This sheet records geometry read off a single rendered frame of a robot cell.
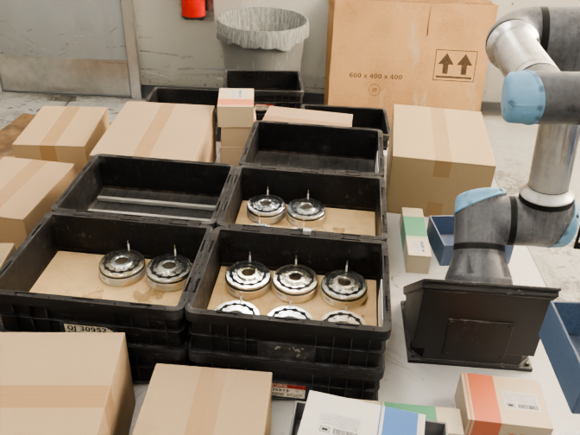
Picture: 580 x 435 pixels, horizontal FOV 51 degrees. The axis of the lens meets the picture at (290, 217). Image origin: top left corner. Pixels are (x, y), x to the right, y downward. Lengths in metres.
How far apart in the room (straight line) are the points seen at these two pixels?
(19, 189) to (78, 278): 0.42
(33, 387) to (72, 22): 3.61
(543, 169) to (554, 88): 0.51
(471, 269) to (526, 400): 0.29
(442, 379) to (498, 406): 0.17
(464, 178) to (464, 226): 0.45
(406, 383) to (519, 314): 0.28
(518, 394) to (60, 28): 3.89
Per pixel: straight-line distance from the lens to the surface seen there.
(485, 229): 1.44
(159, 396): 1.15
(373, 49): 4.12
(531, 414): 1.33
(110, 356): 1.18
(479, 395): 1.33
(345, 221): 1.64
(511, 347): 1.46
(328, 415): 1.07
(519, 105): 0.93
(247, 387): 1.15
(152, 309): 1.21
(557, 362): 0.97
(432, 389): 1.41
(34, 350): 1.23
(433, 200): 1.92
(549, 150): 1.40
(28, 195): 1.77
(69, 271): 1.51
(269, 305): 1.35
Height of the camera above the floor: 1.73
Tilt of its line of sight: 33 degrees down
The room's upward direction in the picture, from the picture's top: 2 degrees clockwise
